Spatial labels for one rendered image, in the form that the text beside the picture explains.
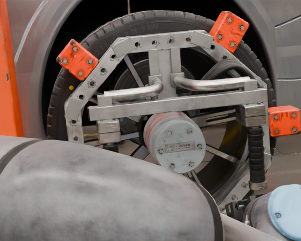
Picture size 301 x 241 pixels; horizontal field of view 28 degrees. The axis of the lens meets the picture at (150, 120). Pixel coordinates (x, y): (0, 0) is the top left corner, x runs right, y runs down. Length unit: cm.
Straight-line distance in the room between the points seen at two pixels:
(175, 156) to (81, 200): 104
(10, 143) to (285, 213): 57
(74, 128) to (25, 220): 115
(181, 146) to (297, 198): 54
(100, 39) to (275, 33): 71
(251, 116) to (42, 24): 86
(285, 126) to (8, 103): 74
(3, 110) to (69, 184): 108
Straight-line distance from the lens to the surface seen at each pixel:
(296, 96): 215
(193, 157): 147
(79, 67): 155
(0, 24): 148
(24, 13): 202
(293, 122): 167
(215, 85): 140
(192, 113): 217
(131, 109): 137
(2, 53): 148
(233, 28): 160
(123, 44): 154
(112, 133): 135
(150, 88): 139
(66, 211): 42
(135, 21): 163
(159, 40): 156
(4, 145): 49
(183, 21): 165
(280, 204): 96
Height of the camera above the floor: 120
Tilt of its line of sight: 11 degrees down
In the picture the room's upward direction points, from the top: 5 degrees counter-clockwise
